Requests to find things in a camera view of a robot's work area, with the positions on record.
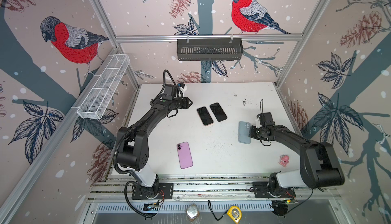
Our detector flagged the silver round object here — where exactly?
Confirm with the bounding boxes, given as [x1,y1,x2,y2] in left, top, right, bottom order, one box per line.
[186,204,200,222]

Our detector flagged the yellow tape measure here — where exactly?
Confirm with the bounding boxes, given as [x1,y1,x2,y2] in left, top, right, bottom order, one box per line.
[227,206,242,224]

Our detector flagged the black cable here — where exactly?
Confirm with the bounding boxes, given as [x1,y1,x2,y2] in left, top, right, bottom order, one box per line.
[207,200,228,222]

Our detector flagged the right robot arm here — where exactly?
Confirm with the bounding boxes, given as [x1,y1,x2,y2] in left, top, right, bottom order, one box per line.
[249,112,345,197]

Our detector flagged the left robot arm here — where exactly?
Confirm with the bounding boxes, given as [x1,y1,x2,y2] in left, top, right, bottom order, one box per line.
[113,69,192,199]

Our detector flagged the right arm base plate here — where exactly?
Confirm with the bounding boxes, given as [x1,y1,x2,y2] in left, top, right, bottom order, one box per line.
[251,182,296,199]

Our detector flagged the black screen phone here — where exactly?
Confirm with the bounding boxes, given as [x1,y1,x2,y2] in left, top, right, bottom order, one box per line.
[197,107,213,126]

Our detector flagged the purple phone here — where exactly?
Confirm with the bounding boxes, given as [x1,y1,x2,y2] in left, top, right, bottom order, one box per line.
[177,142,193,169]

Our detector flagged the pink toy figure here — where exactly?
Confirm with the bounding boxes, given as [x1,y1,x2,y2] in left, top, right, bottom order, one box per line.
[279,154,290,168]

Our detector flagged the grey blue phone case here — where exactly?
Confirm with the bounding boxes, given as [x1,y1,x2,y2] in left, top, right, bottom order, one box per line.
[238,121,251,144]

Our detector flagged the white mesh tray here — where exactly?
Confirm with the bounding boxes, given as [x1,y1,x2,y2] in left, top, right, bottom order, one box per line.
[77,54,130,119]

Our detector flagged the black wire basket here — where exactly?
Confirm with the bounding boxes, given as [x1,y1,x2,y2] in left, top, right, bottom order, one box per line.
[177,38,243,61]

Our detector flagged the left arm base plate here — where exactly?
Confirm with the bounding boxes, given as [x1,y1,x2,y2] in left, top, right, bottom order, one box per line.
[131,183,174,200]

